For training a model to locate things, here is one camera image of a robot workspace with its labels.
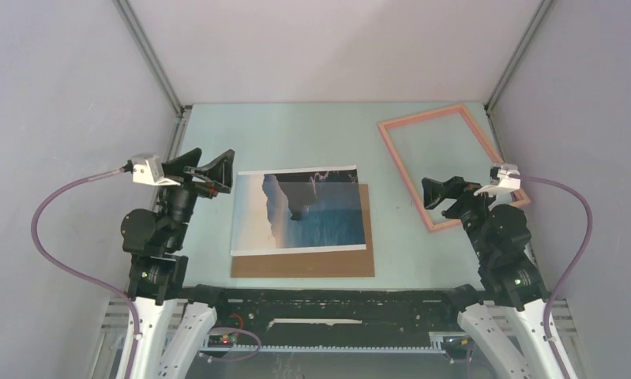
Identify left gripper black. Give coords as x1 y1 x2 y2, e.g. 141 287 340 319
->
155 147 235 248

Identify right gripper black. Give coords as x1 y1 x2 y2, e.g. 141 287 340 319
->
420 174 505 261

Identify pink wooden picture frame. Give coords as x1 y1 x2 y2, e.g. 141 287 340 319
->
378 103 504 233

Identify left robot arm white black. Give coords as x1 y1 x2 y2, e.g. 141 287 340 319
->
117 148 235 378

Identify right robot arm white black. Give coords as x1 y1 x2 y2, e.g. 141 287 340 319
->
422 167 577 378

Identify landscape photo print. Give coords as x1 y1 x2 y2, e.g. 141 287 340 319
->
230 165 366 257

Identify brown backing board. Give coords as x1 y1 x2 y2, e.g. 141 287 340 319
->
231 184 375 279

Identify small circuit board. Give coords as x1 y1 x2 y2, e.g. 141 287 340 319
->
207 334 237 348

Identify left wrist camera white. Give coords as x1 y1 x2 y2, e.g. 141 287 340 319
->
122 153 180 186

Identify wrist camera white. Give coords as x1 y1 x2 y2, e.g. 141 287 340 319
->
474 163 520 197
122 153 180 186

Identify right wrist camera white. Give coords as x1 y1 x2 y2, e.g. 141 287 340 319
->
474 163 520 197

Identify left corner metal post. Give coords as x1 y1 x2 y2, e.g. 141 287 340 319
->
111 0 185 117

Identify corner metal post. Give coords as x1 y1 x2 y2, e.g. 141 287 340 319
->
485 0 556 116
111 0 185 117

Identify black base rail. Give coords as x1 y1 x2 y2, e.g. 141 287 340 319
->
179 285 461 349

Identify white cable duct strip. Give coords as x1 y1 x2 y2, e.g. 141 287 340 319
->
199 339 445 355

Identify aluminium frame rails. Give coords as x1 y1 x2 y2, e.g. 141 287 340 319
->
95 299 577 366

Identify right corner metal post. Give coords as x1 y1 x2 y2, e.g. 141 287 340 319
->
485 0 556 116

